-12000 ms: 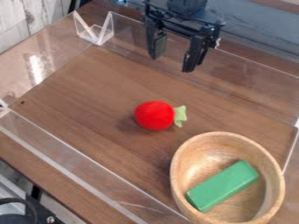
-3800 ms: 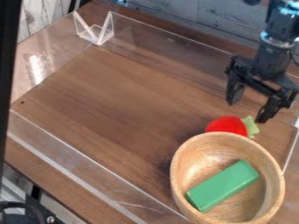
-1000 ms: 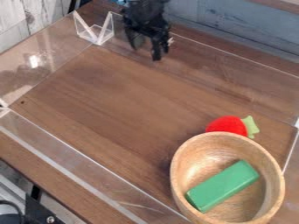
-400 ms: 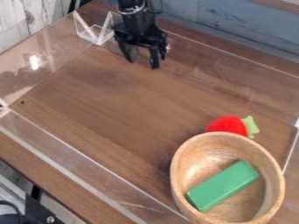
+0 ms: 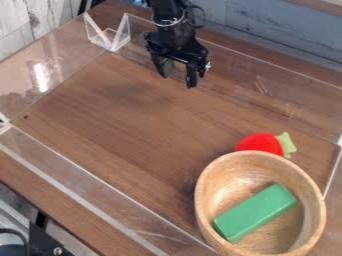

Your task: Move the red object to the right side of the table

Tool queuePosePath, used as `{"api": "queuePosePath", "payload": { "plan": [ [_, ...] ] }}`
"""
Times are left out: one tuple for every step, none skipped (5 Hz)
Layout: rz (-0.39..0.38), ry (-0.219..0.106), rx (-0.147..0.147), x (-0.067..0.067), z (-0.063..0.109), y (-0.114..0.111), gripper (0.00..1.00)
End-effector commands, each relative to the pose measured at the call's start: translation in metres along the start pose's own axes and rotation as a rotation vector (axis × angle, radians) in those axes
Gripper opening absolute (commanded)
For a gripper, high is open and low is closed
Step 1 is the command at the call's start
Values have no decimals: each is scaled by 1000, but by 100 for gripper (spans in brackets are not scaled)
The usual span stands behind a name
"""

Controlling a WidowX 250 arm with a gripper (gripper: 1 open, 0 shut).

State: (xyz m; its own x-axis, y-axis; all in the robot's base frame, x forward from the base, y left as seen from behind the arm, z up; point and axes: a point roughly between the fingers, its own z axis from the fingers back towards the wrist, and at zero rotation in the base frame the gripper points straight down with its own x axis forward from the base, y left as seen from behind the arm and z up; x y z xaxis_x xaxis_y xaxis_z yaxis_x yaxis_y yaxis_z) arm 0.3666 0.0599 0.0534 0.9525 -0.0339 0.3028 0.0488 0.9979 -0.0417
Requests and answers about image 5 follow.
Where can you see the clear acrylic corner bracket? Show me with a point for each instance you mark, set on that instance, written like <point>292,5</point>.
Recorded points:
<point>111,39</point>

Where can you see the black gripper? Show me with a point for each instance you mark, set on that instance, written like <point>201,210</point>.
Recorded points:
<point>172,44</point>

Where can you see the clear acrylic front wall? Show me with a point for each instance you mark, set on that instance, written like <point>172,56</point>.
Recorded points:
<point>110,221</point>

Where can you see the green rectangular block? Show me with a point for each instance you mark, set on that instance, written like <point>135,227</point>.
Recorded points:
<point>253,213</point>

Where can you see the wooden bowl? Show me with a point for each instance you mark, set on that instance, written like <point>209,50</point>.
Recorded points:
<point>233,178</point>

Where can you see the black clamp with screw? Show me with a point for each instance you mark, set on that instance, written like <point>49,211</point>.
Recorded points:
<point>43,244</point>

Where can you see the red plush tomato toy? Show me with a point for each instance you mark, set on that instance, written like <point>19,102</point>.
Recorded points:
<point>268,142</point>

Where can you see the clear acrylic wall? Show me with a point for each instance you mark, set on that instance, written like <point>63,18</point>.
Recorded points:
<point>110,221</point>
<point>290,97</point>

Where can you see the clear acrylic back wall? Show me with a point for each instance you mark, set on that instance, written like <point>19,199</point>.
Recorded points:
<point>290,97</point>

